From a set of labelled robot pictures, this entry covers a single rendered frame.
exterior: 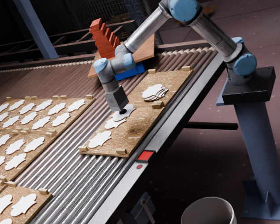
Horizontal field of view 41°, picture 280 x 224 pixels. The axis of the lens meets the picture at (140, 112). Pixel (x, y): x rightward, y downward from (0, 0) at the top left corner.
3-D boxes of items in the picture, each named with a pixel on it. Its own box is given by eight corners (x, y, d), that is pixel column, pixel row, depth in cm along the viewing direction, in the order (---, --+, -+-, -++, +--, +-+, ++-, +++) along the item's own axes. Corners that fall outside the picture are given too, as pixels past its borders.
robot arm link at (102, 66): (107, 60, 177) (91, 66, 178) (116, 80, 182) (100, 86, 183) (108, 54, 184) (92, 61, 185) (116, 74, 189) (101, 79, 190)
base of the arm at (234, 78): (259, 69, 205) (255, 53, 200) (251, 84, 195) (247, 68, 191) (233, 71, 214) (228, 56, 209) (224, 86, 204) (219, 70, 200)
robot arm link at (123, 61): (130, 47, 186) (109, 55, 187) (130, 55, 176) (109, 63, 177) (135, 61, 190) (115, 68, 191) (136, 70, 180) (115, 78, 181)
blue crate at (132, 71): (147, 55, 291) (142, 43, 286) (146, 72, 264) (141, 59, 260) (110, 67, 298) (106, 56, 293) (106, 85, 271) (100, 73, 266)
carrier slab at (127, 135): (165, 109, 210) (164, 106, 209) (129, 157, 183) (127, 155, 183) (118, 110, 231) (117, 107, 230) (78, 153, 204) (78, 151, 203)
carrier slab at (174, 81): (194, 71, 237) (193, 69, 236) (165, 108, 211) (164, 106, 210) (149, 74, 258) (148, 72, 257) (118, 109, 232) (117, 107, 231)
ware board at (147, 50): (155, 32, 298) (154, 30, 297) (154, 56, 255) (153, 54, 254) (98, 52, 309) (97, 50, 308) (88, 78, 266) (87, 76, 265)
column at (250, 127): (307, 178, 252) (284, 66, 211) (302, 222, 225) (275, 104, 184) (251, 177, 272) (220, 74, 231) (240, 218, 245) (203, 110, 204)
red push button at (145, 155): (154, 154, 179) (153, 151, 178) (148, 162, 175) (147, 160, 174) (144, 153, 183) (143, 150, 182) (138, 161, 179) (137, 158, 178)
